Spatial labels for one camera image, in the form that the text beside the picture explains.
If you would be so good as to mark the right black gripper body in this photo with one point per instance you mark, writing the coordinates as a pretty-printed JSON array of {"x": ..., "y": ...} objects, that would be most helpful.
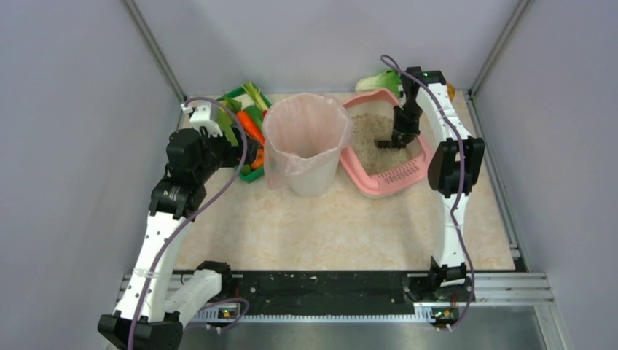
[{"x": 400, "y": 136}]

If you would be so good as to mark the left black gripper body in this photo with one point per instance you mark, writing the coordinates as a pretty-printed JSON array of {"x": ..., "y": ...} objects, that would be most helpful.
[{"x": 236, "y": 153}]

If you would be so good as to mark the black litter scoop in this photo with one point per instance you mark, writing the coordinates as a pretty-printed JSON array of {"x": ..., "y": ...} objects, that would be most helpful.
[{"x": 389, "y": 144}]

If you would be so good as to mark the pink litter box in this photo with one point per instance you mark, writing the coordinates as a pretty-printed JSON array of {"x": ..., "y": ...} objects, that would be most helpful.
[{"x": 375, "y": 171}]

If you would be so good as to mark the pink lined trash bin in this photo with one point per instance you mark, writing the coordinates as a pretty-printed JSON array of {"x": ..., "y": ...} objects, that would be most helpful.
[{"x": 305, "y": 135}]

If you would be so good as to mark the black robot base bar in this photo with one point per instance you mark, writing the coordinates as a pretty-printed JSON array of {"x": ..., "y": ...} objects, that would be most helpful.
[{"x": 341, "y": 293}]

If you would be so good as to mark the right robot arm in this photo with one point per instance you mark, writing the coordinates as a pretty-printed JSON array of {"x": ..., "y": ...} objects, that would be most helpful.
[{"x": 453, "y": 170}]

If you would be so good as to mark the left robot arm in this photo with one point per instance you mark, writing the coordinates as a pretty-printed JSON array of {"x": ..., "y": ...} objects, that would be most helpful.
[{"x": 147, "y": 316}]

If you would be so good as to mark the green leafy vegetable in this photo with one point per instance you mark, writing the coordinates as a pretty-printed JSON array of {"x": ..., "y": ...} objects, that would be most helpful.
[{"x": 225, "y": 121}]

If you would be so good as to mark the orange toy carrot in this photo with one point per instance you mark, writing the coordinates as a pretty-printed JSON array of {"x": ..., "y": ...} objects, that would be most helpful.
[{"x": 250, "y": 127}]

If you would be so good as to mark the small orange pumpkin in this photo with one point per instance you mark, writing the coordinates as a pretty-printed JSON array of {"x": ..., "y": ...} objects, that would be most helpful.
[{"x": 259, "y": 160}]

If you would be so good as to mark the toy bok choy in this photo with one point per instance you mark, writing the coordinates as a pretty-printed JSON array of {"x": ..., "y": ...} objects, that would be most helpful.
[{"x": 388, "y": 79}]

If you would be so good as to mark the green vegetable tray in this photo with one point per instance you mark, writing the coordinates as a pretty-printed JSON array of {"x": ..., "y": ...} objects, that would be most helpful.
[{"x": 257, "y": 115}]

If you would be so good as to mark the toy pineapple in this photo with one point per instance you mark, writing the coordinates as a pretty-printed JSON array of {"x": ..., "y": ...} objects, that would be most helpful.
[{"x": 451, "y": 91}]

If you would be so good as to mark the white green leek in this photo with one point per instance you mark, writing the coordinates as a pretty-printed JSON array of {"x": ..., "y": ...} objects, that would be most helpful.
[{"x": 256, "y": 96}]

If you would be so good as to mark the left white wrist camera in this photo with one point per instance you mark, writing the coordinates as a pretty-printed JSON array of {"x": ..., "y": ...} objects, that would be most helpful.
[{"x": 202, "y": 115}]

